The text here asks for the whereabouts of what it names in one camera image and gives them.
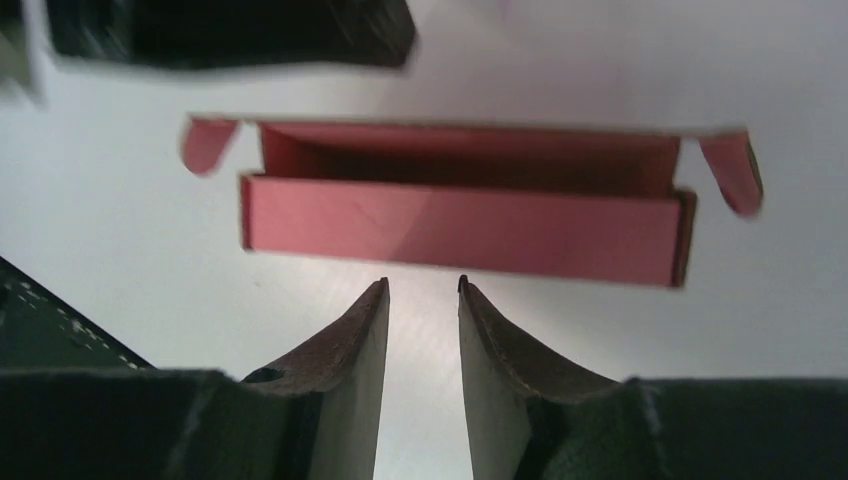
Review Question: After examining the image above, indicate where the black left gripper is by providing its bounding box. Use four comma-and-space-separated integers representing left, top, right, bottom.
45, 0, 417, 70

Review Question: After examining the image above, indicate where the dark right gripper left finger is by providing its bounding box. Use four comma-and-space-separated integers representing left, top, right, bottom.
243, 278, 390, 479

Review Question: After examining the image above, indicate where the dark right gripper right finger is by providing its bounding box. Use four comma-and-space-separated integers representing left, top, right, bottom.
458, 276, 616, 479

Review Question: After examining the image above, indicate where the pink cardboard box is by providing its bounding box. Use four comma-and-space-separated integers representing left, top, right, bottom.
180, 113, 765, 290

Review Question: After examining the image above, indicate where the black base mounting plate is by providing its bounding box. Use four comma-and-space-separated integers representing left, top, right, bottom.
1, 259, 151, 369

